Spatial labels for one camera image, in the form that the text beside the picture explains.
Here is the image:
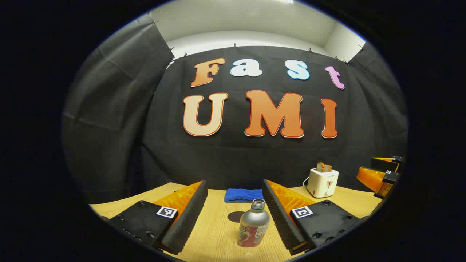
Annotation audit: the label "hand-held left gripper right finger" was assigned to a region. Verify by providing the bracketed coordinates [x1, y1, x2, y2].
[262, 179, 370, 256]

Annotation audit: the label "silver water bottle red label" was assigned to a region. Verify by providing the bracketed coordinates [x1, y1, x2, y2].
[238, 199, 270, 248]

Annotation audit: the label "blue cloth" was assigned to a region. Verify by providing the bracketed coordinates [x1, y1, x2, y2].
[224, 188, 264, 203]

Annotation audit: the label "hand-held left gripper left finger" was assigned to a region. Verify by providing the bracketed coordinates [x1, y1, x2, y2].
[100, 180, 209, 256]

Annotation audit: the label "white toaster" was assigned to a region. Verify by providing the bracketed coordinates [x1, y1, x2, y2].
[307, 168, 339, 198]

